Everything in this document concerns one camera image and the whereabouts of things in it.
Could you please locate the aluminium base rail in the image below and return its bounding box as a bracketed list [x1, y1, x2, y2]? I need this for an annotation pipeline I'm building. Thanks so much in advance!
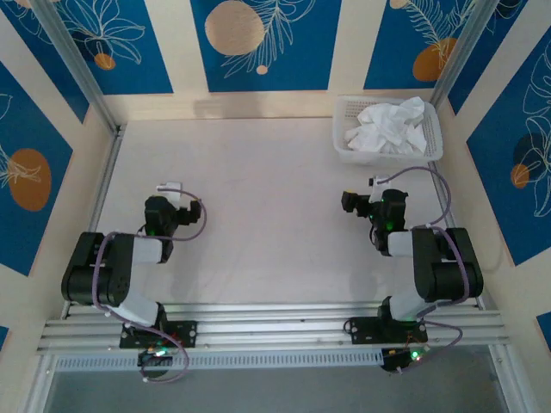
[36, 303, 511, 352]

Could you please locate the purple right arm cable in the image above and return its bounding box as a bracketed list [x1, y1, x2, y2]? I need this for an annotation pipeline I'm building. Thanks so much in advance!
[385, 165, 471, 375]

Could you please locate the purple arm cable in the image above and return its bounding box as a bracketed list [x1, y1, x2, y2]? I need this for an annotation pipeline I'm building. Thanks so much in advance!
[92, 188, 210, 385]
[385, 165, 471, 375]

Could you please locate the white slotted cable duct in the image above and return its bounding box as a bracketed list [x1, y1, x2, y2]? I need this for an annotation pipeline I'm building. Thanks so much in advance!
[53, 348, 387, 372]

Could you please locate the white perforated plastic basket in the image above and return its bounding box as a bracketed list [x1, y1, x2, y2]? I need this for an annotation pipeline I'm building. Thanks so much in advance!
[332, 95, 444, 167]

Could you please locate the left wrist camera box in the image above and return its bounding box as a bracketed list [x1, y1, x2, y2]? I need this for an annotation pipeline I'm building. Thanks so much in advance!
[155, 181, 185, 204]

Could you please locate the aluminium corner post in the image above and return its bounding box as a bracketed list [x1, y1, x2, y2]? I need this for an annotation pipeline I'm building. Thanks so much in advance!
[30, 0, 124, 134]
[429, 0, 500, 111]

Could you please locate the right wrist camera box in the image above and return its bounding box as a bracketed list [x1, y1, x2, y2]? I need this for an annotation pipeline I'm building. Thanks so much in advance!
[368, 174, 389, 203]

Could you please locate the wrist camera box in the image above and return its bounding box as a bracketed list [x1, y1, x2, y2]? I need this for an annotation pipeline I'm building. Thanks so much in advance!
[155, 181, 185, 204]
[368, 174, 389, 203]

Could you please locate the white t-shirt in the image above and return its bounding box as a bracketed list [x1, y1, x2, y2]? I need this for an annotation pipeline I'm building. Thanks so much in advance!
[343, 96, 427, 156]

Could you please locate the aluminium frame profile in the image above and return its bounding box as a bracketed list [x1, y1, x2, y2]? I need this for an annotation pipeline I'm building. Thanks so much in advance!
[488, 343, 524, 413]
[23, 354, 57, 413]

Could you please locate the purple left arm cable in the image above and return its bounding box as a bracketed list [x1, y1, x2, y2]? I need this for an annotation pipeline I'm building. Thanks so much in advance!
[92, 188, 210, 385]

